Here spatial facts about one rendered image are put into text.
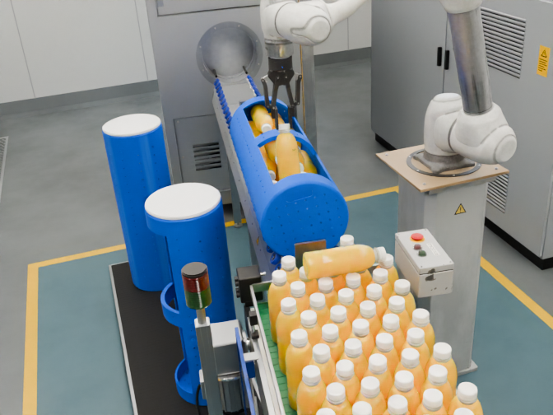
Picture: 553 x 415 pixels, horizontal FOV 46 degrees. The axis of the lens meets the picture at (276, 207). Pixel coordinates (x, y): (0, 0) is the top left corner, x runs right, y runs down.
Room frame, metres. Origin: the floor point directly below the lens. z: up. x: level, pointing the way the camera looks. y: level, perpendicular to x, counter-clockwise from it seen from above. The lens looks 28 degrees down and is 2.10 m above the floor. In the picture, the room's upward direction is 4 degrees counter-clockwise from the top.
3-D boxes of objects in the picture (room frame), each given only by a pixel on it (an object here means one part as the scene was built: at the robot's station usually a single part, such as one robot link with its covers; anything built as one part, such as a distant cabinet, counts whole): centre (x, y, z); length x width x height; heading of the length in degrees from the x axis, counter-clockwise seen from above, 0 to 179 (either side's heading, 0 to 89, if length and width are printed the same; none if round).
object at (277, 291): (1.47, 0.01, 1.00); 0.07 x 0.07 x 0.20
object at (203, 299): (1.31, 0.21, 1.18); 0.06 x 0.06 x 0.05
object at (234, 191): (3.74, 0.26, 0.31); 0.06 x 0.06 x 0.63; 8
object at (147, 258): (2.98, 0.67, 0.59); 0.28 x 0.28 x 0.88
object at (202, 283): (1.31, 0.21, 1.23); 0.06 x 0.06 x 0.04
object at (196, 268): (1.31, 0.21, 1.18); 0.06 x 0.06 x 0.16
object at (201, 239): (2.13, 0.34, 0.59); 0.28 x 0.28 x 0.88
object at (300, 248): (1.74, -0.10, 0.99); 0.10 x 0.02 x 0.12; 98
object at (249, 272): (1.67, 0.10, 0.95); 0.10 x 0.07 x 0.10; 98
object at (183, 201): (2.13, 0.34, 1.03); 0.28 x 0.28 x 0.01
